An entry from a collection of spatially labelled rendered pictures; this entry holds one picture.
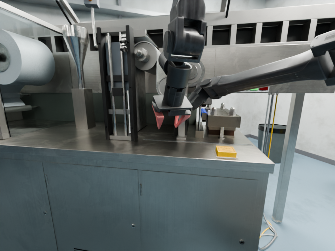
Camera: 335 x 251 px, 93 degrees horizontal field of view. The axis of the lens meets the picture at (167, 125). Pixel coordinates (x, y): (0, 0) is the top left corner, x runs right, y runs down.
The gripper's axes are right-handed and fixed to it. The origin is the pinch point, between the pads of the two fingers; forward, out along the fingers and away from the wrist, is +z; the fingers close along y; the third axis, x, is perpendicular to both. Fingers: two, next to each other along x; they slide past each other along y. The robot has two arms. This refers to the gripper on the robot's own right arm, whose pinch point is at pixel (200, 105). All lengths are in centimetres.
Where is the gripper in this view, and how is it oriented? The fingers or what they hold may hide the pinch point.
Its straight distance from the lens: 90.6
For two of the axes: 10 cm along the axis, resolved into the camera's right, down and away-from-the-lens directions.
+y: 9.8, 0.4, -1.7
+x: 0.9, -9.6, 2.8
